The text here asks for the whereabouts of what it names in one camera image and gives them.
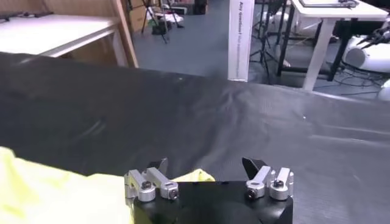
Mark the large black table cover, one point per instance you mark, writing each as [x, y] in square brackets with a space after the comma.
[213, 121]

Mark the yellow-green t-shirt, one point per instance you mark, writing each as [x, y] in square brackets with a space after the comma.
[61, 194]

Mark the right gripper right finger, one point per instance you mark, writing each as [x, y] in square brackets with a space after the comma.
[265, 182]

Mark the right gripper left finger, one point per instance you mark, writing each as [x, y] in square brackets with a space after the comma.
[152, 184]

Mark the light wooden table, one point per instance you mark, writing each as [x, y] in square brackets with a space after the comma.
[125, 36]

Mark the grey closed laptop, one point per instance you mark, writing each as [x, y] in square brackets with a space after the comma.
[326, 3]

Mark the white rectangular table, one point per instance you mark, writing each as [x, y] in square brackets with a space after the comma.
[55, 33]

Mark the white humanoid robot wheeled base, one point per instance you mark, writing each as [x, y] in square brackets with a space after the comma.
[368, 54]

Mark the white standing desk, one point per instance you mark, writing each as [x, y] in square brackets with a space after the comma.
[320, 45]

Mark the tall white cardboard box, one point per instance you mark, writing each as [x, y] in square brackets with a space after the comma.
[240, 39]

